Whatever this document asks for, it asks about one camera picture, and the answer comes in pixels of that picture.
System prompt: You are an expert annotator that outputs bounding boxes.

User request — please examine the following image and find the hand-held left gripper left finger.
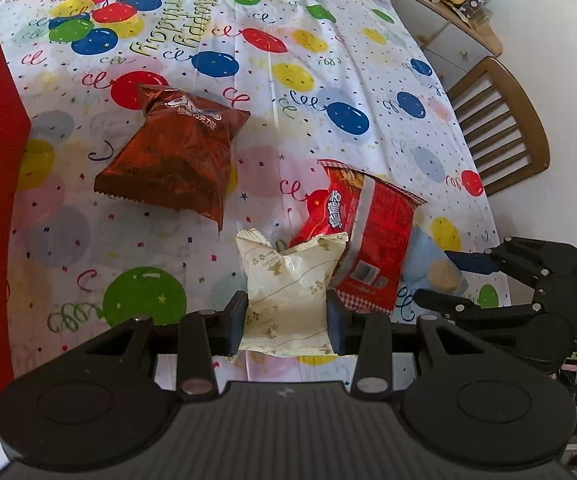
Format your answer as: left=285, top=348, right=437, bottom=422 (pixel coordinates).
left=88, top=290, right=250, bottom=397

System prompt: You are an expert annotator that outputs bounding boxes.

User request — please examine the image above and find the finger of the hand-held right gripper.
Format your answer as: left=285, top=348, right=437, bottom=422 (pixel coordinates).
left=444, top=236, right=577, bottom=287
left=412, top=287, right=576, bottom=363

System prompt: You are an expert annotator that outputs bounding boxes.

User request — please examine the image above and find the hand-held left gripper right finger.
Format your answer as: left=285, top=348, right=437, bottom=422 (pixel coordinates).
left=325, top=290, right=490, bottom=394

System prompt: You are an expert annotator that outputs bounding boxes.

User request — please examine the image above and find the light blue snack packet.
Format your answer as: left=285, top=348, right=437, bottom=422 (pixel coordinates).
left=401, top=225, right=469, bottom=302

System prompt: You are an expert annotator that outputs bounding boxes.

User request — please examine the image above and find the cream snack packet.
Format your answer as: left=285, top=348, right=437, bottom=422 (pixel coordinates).
left=235, top=228, right=349, bottom=360

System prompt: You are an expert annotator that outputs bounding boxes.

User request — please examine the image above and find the large red snack bag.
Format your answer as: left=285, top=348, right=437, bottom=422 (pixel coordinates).
left=288, top=159, right=427, bottom=317

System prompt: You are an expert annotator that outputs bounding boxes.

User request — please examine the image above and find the brown foil snack bag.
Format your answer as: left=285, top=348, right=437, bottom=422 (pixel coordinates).
left=93, top=84, right=252, bottom=234

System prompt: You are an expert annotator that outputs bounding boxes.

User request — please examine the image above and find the wooden slat-back chair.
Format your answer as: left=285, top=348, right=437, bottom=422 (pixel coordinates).
left=445, top=56, right=552, bottom=199

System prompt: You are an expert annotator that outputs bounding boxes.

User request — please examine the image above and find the balloon print tablecloth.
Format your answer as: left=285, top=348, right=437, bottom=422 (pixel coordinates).
left=0, top=0, right=515, bottom=480

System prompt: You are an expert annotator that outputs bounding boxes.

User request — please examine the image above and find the white wooden cabinet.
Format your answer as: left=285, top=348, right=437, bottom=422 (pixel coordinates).
left=388, top=0, right=504, bottom=92

